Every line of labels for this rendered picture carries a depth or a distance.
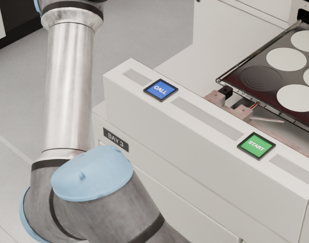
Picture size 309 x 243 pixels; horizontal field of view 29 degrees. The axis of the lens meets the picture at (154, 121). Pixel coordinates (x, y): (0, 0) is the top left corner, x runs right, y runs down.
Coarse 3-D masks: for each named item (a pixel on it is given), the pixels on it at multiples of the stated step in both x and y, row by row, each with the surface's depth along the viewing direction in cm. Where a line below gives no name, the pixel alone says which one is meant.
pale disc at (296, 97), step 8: (288, 88) 143; (296, 88) 143; (304, 88) 143; (280, 96) 141; (288, 96) 141; (296, 96) 141; (304, 96) 141; (288, 104) 139; (296, 104) 139; (304, 104) 139
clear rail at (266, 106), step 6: (222, 84) 145; (228, 84) 144; (234, 90) 143; (240, 90) 143; (246, 96) 141; (252, 96) 141; (258, 102) 140; (264, 102) 139; (264, 108) 139; (270, 108) 138; (276, 108) 137; (276, 114) 137; (282, 114) 136; (288, 120) 135; (294, 120) 134; (300, 126) 134; (306, 126) 133
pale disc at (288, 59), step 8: (280, 48) 156; (288, 48) 156; (272, 56) 153; (280, 56) 153; (288, 56) 153; (296, 56) 153; (304, 56) 153; (272, 64) 151; (280, 64) 150; (288, 64) 150; (296, 64) 150; (304, 64) 150
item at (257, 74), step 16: (272, 48) 156; (256, 64) 151; (224, 80) 146; (240, 80) 146; (256, 80) 146; (272, 80) 146; (288, 80) 146; (256, 96) 141; (272, 96) 141; (288, 112) 137; (304, 112) 137
